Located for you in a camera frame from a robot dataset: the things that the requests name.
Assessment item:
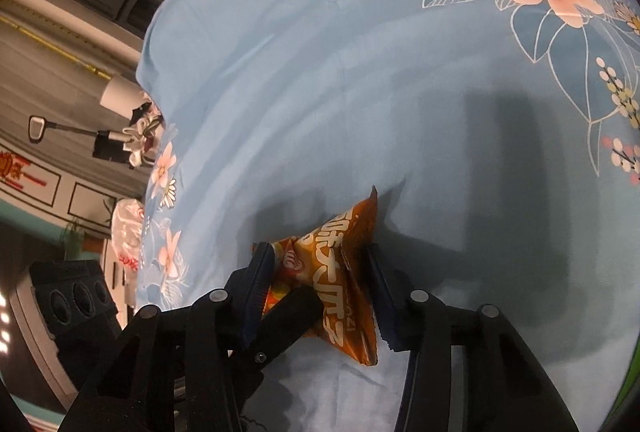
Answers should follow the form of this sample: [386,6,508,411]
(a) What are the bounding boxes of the orange panda snack bag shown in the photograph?
[262,189,378,366]

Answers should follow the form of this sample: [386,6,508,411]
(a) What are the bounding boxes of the green cardboard box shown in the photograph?
[601,348,640,432]

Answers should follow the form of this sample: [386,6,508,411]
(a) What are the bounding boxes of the white red plastic bag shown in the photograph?
[111,198,144,272]

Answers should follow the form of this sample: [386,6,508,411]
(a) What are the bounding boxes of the blue floral tablecloth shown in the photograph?
[136,0,639,431]

